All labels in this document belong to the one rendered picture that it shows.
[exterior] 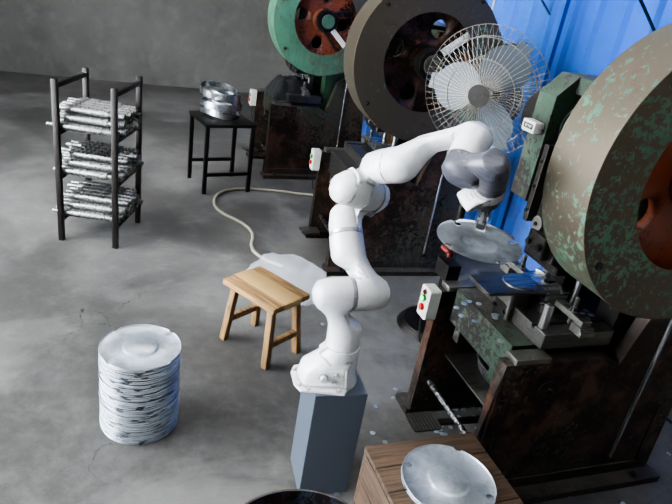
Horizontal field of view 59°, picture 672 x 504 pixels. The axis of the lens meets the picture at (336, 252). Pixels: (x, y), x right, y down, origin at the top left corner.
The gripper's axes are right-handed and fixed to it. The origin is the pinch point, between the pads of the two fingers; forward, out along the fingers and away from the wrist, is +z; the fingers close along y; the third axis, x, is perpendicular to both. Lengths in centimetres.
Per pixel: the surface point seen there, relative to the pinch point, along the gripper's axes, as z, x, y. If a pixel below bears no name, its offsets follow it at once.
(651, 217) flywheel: -14.4, -44.1, 9.2
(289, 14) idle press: 157, 186, 197
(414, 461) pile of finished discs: 24, -2, -74
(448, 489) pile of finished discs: 18, -14, -78
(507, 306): 37.1, -16.0, -11.0
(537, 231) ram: 24.7, -18.0, 14.8
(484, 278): 32.7, -5.5, -4.9
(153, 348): 31, 100, -70
